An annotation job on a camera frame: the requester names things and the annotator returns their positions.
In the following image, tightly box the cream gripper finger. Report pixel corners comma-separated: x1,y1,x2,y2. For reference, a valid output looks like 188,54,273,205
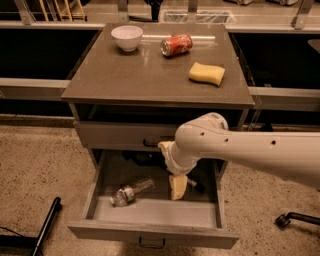
169,175,188,200
158,141,172,157

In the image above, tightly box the clear plastic water bottle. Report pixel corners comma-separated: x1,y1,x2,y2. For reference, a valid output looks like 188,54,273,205
110,177,155,207

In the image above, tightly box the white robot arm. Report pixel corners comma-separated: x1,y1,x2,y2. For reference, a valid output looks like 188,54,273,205
158,113,320,190

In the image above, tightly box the open grey middle drawer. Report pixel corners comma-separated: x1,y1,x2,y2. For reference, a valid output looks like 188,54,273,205
69,151,239,249

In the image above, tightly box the closed grey top drawer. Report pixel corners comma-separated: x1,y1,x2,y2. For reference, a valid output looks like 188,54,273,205
74,121,178,157

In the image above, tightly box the grey drawer cabinet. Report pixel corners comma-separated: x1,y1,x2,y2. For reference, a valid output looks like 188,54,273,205
62,23,254,163

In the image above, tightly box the yellow sponge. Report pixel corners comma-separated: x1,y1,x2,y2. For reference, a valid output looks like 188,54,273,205
189,62,225,86

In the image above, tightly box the red soda can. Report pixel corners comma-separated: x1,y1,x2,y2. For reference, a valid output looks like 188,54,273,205
160,34,193,57

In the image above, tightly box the white ceramic bowl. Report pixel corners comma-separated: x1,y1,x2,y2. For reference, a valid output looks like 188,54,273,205
111,25,143,52

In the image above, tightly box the black stand leg left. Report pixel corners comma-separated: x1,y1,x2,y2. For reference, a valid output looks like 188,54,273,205
29,197,62,256

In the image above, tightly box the grey metal railing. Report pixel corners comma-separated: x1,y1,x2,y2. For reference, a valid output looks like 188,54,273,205
1,23,319,111

